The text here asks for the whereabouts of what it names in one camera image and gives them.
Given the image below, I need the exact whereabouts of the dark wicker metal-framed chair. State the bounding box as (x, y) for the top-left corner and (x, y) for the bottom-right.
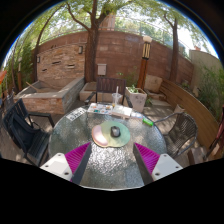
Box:
(153, 111), (199, 159)

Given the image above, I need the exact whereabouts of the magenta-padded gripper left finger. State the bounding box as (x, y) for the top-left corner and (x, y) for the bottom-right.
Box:
(39, 142), (93, 185)

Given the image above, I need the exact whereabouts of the white licence plate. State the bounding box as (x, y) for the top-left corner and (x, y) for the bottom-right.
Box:
(65, 107), (88, 122)

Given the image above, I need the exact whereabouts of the dark wooden slatted chair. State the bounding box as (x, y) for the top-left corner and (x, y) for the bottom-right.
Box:
(84, 76), (134, 109)

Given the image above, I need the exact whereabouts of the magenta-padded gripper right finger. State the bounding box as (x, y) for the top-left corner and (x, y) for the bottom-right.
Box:
(132, 142), (184, 186)

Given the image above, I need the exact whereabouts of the colourful picture pamphlet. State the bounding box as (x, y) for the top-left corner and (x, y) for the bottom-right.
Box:
(87, 102), (114, 116)

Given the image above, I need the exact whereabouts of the pale wall-mounted box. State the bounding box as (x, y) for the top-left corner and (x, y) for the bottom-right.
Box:
(96, 63), (108, 77)

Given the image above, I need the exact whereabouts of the white square planter with plant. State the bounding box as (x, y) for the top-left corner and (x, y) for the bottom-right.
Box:
(124, 84), (148, 113)

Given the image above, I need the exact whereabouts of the raised stone garden bed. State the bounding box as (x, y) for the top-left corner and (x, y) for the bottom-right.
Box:
(13, 76), (86, 115)

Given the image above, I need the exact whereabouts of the green mouse pad, pink wrist rest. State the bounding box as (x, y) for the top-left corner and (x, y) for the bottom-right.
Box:
(91, 120), (132, 149)

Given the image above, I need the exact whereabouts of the wooden garden lamp post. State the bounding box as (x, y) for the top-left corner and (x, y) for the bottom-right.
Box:
(136, 35), (153, 90)

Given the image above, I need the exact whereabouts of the curved wooden slat bench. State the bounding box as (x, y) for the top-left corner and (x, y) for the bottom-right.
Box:
(159, 78), (221, 151)

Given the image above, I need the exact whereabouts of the clear plastic cup with straw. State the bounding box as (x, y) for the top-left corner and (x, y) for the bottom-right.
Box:
(111, 85), (124, 108)

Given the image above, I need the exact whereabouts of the slim leaning tree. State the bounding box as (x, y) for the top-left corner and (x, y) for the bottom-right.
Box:
(163, 13), (183, 84)

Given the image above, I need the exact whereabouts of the thin pale booklet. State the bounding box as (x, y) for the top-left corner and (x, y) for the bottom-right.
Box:
(130, 111), (145, 120)

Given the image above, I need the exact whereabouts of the large forked tree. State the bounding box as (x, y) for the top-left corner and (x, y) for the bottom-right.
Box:
(64, 0), (114, 84)

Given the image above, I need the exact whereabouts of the small green packet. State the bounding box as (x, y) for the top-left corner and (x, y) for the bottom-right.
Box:
(142, 117), (155, 127)

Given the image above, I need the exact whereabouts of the small white plant pot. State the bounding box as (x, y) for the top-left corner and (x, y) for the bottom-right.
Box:
(173, 104), (186, 115)

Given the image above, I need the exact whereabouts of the open white book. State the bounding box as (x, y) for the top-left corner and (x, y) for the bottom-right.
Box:
(110, 104), (133, 119)

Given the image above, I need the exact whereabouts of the grey and black computer mouse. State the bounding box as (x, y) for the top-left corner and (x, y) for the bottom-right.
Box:
(110, 125), (121, 138)

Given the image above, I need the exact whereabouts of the black folding armchair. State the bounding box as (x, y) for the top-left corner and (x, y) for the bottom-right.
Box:
(2, 98), (56, 167)

